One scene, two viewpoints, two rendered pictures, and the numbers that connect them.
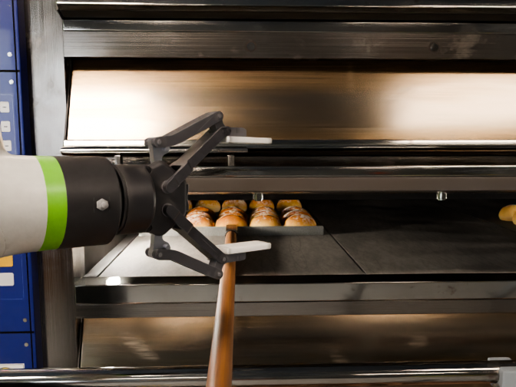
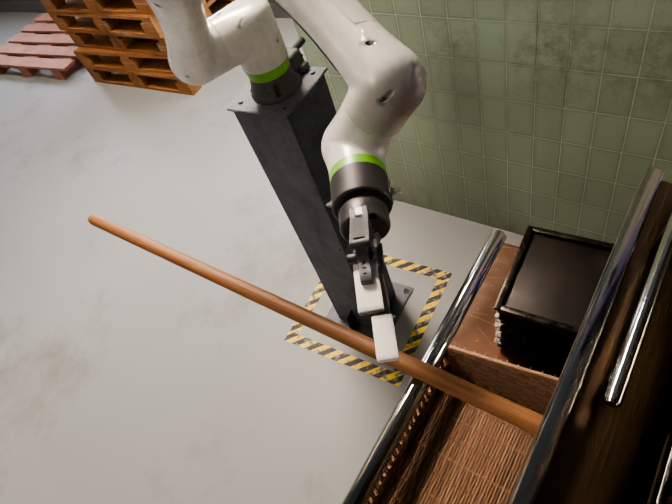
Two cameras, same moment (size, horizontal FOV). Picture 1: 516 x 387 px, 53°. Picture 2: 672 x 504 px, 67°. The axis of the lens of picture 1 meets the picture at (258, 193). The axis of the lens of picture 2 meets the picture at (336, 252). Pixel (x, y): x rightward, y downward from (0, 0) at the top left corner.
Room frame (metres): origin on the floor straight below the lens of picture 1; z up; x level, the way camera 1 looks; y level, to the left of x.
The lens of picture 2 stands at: (0.93, -0.21, 1.97)
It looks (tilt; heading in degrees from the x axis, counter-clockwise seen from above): 49 degrees down; 144
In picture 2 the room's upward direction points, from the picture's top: 24 degrees counter-clockwise
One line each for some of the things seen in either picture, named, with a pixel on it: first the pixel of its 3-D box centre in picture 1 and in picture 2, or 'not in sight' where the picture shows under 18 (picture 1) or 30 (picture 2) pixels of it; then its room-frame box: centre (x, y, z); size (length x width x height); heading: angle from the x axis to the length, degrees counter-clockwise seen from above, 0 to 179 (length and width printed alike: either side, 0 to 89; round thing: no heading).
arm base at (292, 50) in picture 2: not in sight; (283, 66); (-0.12, 0.65, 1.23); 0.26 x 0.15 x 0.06; 96
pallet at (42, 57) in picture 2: not in sight; (55, 44); (-4.70, 1.76, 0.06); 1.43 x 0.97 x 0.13; 6
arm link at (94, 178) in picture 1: (80, 201); (363, 196); (0.52, 0.18, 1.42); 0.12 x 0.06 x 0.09; 39
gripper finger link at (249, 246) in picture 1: (243, 246); (384, 337); (0.64, 0.02, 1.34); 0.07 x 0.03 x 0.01; 129
